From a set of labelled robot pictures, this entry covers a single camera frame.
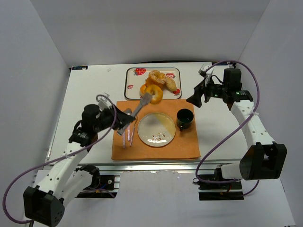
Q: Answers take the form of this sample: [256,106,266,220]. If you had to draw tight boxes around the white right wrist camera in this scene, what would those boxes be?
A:
[198,64,214,87]

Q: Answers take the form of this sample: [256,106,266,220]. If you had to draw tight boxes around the pink handled knife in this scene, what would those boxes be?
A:
[122,130,126,149]

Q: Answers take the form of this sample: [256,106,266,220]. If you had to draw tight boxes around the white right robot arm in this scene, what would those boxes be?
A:
[187,69,287,184]

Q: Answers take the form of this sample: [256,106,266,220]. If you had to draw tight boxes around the orange cloth placemat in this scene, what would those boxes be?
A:
[112,99,200,160]

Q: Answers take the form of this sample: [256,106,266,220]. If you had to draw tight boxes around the pink handled spoon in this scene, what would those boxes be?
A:
[125,108,132,141]

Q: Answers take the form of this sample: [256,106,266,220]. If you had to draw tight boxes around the sugared twisted pastry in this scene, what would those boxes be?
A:
[148,70,177,92]

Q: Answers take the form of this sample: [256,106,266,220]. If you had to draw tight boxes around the orange round bun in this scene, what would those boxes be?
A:
[145,78,156,87]

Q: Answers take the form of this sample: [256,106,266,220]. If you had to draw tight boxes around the strawberry pattern white tray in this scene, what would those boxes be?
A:
[124,67,182,100]

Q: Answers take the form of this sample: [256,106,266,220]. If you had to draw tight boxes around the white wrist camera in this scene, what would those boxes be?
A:
[198,64,214,87]
[96,93,111,111]

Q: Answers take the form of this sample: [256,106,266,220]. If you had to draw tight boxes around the pink handled fork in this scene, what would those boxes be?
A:
[130,116,138,147]

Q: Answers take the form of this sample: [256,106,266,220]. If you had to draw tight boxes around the beige ceramic plate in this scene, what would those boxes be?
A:
[137,113,176,147]

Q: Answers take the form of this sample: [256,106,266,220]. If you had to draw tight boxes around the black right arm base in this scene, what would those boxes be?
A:
[193,178,244,201]

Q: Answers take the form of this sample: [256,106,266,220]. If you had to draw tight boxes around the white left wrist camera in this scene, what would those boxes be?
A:
[96,93,111,111]

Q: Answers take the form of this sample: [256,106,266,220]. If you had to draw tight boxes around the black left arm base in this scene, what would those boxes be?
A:
[75,165,120,199]

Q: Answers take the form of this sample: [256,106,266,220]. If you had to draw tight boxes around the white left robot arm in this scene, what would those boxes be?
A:
[23,104,135,227]

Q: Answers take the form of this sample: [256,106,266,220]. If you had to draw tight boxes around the dark green mug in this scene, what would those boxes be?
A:
[177,109,194,131]

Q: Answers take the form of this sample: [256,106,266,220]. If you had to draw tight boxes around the black table label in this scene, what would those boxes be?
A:
[71,66,88,70]

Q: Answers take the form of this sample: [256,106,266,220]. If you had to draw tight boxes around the aluminium table frame rail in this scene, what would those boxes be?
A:
[44,160,244,197]

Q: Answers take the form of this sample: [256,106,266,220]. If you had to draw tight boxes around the small donut bread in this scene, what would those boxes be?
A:
[139,84,147,97]

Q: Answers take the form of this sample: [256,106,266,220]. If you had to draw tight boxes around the glazed donut bread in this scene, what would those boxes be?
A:
[145,84,163,105]

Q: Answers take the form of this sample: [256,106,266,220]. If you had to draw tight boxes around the metal tongs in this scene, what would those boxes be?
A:
[117,93,152,136]

